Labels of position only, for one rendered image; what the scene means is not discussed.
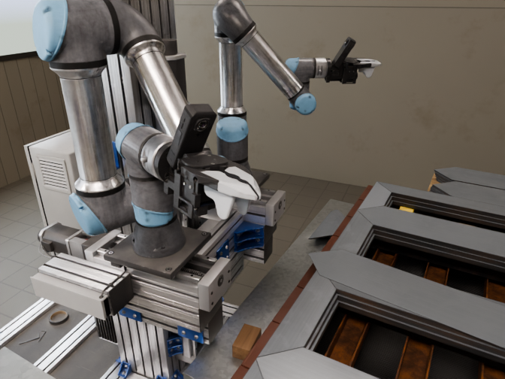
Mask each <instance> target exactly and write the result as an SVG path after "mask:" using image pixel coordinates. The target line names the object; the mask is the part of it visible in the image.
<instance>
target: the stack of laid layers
mask: <svg viewBox="0 0 505 379"><path fill-rule="evenodd" d="M392 205H398V206H401V207H405V208H412V209H415V210H419V211H425V212H429V213H432V214H439V215H443V216H446V217H452V218H456V219H460V220H466V221H470V222H473V223H479V224H483V225H487V226H493V227H497V228H500V229H505V216H502V215H498V214H491V213H488V212H484V211H477V210H474V209H469V208H463V207H459V206H455V205H448V204H444V203H441V202H434V201H430V200H426V199H420V198H416V197H412V196H406V195H401V194H397V193H391V195H390V196H389V198H388V200H387V202H386V203H385V205H384V206H386V207H391V206H392ZM374 239H377V240H381V241H386V242H388V243H392V244H397V245H401V246H403V247H408V248H412V249H415V250H420V251H423V252H426V253H431V254H434V255H438V256H443V257H446V258H449V259H454V260H458V261H460V262H466V263H469V264H472V265H477V266H480V267H483V268H488V269H491V270H495V271H500V272H503V273H505V257H502V256H496V255H493V254H490V253H484V252H481V251H478V250H472V249H469V248H466V247H460V246H457V245H454V244H447V243H444V242H441V241H435V240H432V239H429V238H423V237H420V236H417V235H411V234H408V233H405V232H399V231H396V230H393V229H387V228H384V227H381V226H375V225H373V226H372V228H371V230H370V231H369V233H368V235H367V237H366V239H365V240H364V242H363V244H362V246H361V247H360V249H359V251H358V252H357V255H359V256H363V257H365V255H366V253H367V251H368V249H369V248H370V246H371V244H372V242H373V240H374ZM329 280H330V279H329ZM330 281H331V282H332V283H333V285H334V286H335V288H336V289H337V290H336V291H335V293H334V295H333V297H332V298H331V301H330V302H329V303H328V306H327V308H326V309H325V311H324V313H323V314H322V316H321V318H320V319H319V322H318V323H317V325H316V327H315V329H314V330H313V332H312V334H311V336H310V337H309V339H308V341H307V343H306V344H305V346H304V347H305V348H307V349H309V350H312V351H315V349H316V347H317V345H318V344H319V342H320V340H321V338H322V336H323V334H324V332H325V330H326V329H327V327H328V324H329V323H330V321H331V319H332V317H333V316H334V313H335V311H336V310H337V308H338V307H341V308H345V309H347V310H350V311H353V312H356V313H358V314H362V315H365V316H367V317H370V318H373V319H375V320H379V321H382V322H384V323H387V324H390V325H393V326H397V327H398V328H401V329H405V330H407V331H410V332H413V333H416V334H418V335H422V336H425V337H427V338H430V339H433V340H435V341H439V342H442V343H444V344H448V345H450V346H453V347H457V348H459V349H461V350H465V351H467V352H470V353H474V354H476V355H478V356H482V357H485V358H487V359H490V360H493V361H495V362H499V363H502V364H504V365H505V349H504V348H502V347H499V346H497V345H495V344H491V343H489V342H487V341H483V340H482V339H479V338H476V337H474V336H472V335H468V334H466V333H464V332H461V331H458V330H457V329H453V328H451V327H449V326H446V325H443V324H442V323H438V322H436V321H433V320H430V319H428V318H426V317H423V316H421V315H418V314H415V313H413V312H411V311H408V310H405V309H403V308H400V307H398V306H396V305H393V304H390V303H388V302H384V301H383V300H380V299H377V298H375V297H373V296H369V295H368V294H365V293H362V292H360V291H358V290H354V289H353V288H350V287H347V286H345V285H343V284H341V283H338V282H335V281H333V280H330Z"/></svg>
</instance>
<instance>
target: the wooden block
mask: <svg viewBox="0 0 505 379"><path fill-rule="evenodd" d="M261 335H262V329H261V328H259V327H255V326H251V325H248V324H244V325H243V327H242V329H241V330H240V332H239V334H238V336H237V337H236V339H235V341H234V343H233V345H232V356H233V357H234V358H237V359H241V360H244V359H245V358H246V356H247V355H248V353H249V352H250V351H251V350H252V348H253V346H254V345H255V344H256V342H257V340H259V338H260V337H261Z"/></svg>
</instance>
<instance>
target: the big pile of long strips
mask: <svg viewBox="0 0 505 379"><path fill-rule="evenodd" d="M434 171H435V175H436V176H435V177H437V178H436V180H437V181H438V182H439V183H436V184H433V185H432V186H431V190H430V191H429V192H432V193H439V194H443V195H447V196H454V197H458V198H462V199H469V200H473V201H477V202H484V203H488V204H492V205H499V206H503V207H505V175H502V174H493V173H489V172H484V171H476V170H471V169H466V168H459V167H451V168H440V169H434Z"/></svg>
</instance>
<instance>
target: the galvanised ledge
mask: <svg viewBox="0 0 505 379"><path fill-rule="evenodd" d="M353 206H354V204H350V203H347V202H341V201H338V200H334V199H330V200H329V201H328V203H327V204H326V205H325V206H324V208H323V209H322V210H321V211H320V212H319V213H318V214H317V215H316V216H315V218H314V219H313V220H312V221H311V223H310V224H309V225H308V226H307V228H306V229H305V230H304V231H303V232H302V233H301V234H300V235H299V236H298V238H297V239H296V240H295V241H294V243H293V244H292V245H291V246H290V248H289V249H288V250H287V251H286V252H285V253H284V254H283V255H282V257H281V258H280V259H279V260H278V261H277V263H276V264H275V265H274V266H273V268H272V269H271V270H270V271H269V272H268V273H267V274H266V275H265V277H264V278H263V279H262V280H261V282H260V283H259V284H258V285H257V286H256V288H255V289H254V290H253V291H252V292H251V293H250V294H249V295H248V297H247V298H246V299H245V300H244V301H243V303H242V304H241V305H240V307H239V308H238V309H237V310H236V311H235V312H234V313H233V314H232V315H231V317H230V318H229V319H228V320H227V322H226V323H225V324H224V325H223V326H222V328H221V329H220V331H219V332H218V334H217V335H216V337H215V338H214V340H213V341H212V343H211V344H207V345H206V347H205V348H204V349H203V350H202V351H201V352H200V353H199V354H198V356H197V357H196V358H195V359H194V360H193V362H192V363H191V364H190V365H189V367H188V368H187V369H186V370H185V371H184V373H183V379H231V377H232V376H233V374H234V373H235V372H236V371H237V369H238V368H239V366H240V365H241V363H242V362H243V360H241V359H237V358H234V357H233V356H232V345H233V343H234V341H235V339H236V337H237V336H238V334H239V332H240V330H241V329H242V327H243V325H244V324H248V325H251V326H255V327H259V328H261V329H262V334H263V332H264V331H265V330H266V328H267V327H268V325H269V324H270V323H271V321H272V319H273V318H274V317H275V316H276V314H277V312H278V311H279V310H280V309H281V307H282V306H283V304H284V303H285V301H286V300H287V298H288V297H289V296H290V295H291V293H292V291H293V290H294V289H295V288H296V286H297V285H298V283H299V282H300V280H301V279H302V277H303V276H304V275H305V274H306V272H307V270H308V269H309V267H310V266H311V265H312V264H313V262H312V260H311V258H310V256H309V254H308V253H315V252H321V251H322V249H323V248H324V246H325V245H326V244H327V243H328V241H329V240H330V238H331V236H329V237H324V238H315V239H308V238H309V237H310V236H311V235H312V234H313V233H314V232H315V230H316V229H317V228H318V227H319V225H320V224H321V223H322V221H323V220H324V219H325V218H326V217H327V216H328V214H329V213H330V212H331V211H334V210H336V209H338V210H339V211H340V212H341V213H342V214H343V215H344V216H345V217H346V215H347V214H348V213H349V212H350V210H351V209H352V207H353Z"/></svg>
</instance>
